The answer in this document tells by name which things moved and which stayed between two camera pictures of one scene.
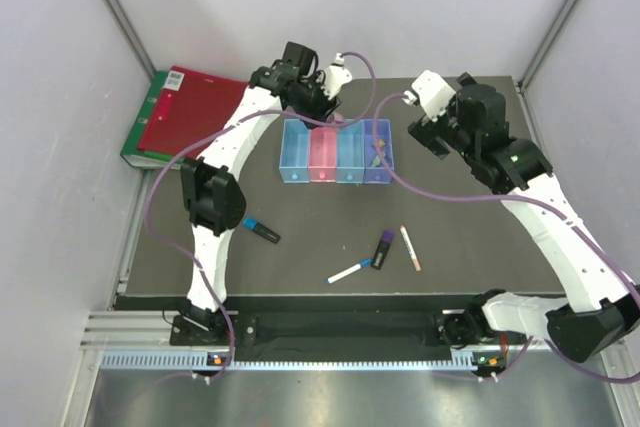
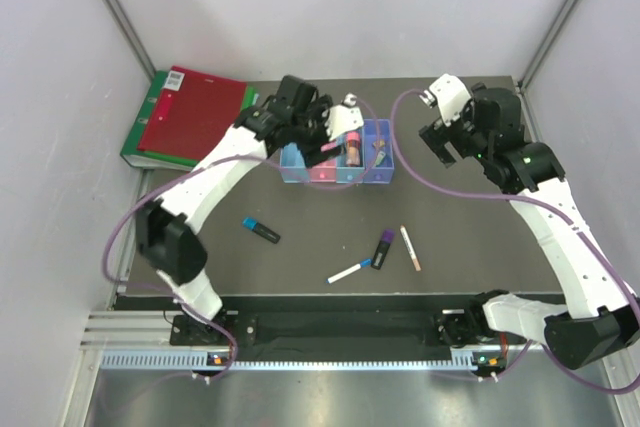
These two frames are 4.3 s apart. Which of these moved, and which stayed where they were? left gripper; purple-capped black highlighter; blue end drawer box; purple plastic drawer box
Moved: left gripper
Stayed: blue end drawer box; purple plastic drawer box; purple-capped black highlighter
